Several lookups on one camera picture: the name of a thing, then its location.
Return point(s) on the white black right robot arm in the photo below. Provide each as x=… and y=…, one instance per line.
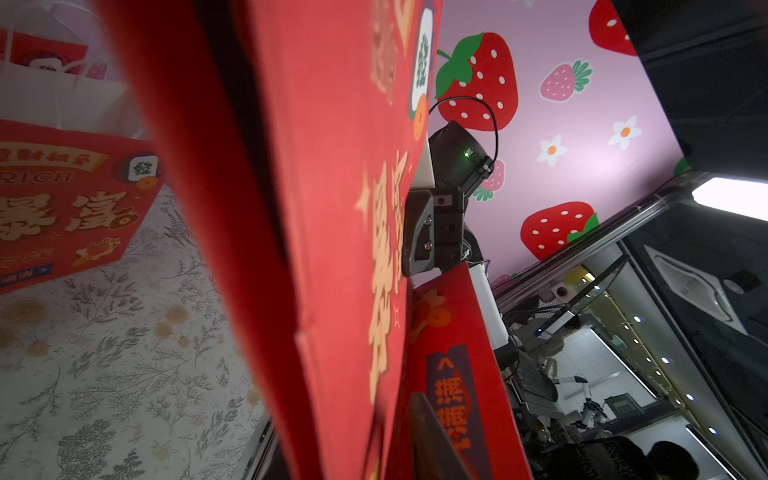
x=435, y=234

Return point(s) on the silver aluminium corner post right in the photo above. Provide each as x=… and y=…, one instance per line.
x=545, y=273

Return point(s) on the red paper bag back left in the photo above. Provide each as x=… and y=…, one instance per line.
x=78, y=172

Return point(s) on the red paper gift bag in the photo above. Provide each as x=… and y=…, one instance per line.
x=292, y=131

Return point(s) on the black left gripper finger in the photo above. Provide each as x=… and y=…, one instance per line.
x=435, y=441

